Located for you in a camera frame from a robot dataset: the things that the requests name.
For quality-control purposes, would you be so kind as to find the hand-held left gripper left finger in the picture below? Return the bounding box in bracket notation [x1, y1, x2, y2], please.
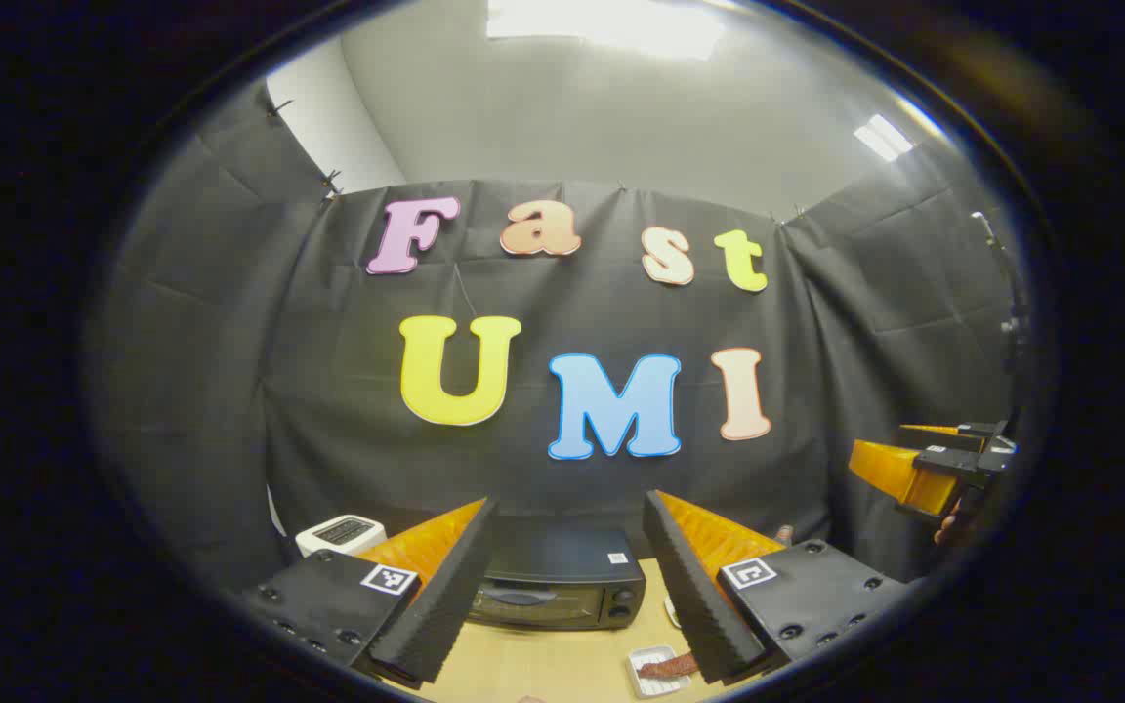
[245, 496, 500, 689]

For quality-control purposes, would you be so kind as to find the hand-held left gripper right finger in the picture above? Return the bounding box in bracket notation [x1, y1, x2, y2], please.
[643, 490, 915, 686]

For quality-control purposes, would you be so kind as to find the red meat steak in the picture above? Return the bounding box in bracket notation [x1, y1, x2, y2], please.
[637, 652, 700, 682]

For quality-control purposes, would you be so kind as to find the black electric oven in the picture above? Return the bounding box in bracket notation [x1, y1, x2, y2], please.
[470, 516, 648, 631]

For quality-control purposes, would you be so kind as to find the white ribbed tray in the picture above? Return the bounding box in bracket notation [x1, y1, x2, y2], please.
[626, 644, 696, 699]

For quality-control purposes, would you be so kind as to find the white toaster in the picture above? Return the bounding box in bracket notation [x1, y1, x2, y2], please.
[295, 515, 389, 558]

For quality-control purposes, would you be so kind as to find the ceiling light panel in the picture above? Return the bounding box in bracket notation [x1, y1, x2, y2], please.
[853, 113, 915, 163]
[486, 0, 726, 62]

